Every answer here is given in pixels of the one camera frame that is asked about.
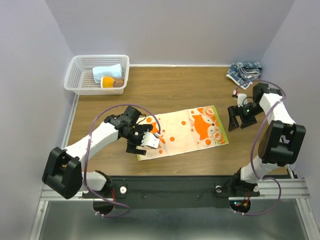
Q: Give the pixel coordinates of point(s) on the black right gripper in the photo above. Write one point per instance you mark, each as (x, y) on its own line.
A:
(233, 111)

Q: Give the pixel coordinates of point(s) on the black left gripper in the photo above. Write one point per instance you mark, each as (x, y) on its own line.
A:
(142, 128)

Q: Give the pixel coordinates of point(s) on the orange white fox towel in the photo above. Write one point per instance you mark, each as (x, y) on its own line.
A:
(185, 131)

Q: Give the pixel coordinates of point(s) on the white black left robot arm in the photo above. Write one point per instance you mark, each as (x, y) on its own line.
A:
(66, 170)

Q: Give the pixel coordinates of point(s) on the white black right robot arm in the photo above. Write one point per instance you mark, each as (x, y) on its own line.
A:
(277, 147)

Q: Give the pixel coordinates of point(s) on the blue patterned crumpled towel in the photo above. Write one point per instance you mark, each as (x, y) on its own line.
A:
(243, 74)

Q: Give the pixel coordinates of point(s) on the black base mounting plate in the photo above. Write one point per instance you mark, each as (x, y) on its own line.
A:
(171, 192)

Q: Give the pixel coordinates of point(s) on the brown rolled towel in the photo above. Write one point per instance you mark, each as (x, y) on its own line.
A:
(118, 82)

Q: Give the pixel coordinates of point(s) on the orange rolled towel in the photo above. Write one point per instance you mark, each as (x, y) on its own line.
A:
(107, 82)

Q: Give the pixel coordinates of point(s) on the light blue rolled towel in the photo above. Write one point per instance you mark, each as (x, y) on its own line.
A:
(114, 71)

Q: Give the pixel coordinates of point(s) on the white perforated plastic basket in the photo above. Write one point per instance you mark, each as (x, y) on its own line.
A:
(79, 77)

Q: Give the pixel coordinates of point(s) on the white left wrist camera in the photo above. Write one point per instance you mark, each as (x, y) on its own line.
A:
(150, 140)

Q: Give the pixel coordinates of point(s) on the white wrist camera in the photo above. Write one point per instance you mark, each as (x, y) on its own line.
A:
(241, 98)
(150, 140)

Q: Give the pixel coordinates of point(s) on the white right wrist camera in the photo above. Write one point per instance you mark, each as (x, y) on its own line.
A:
(241, 98)

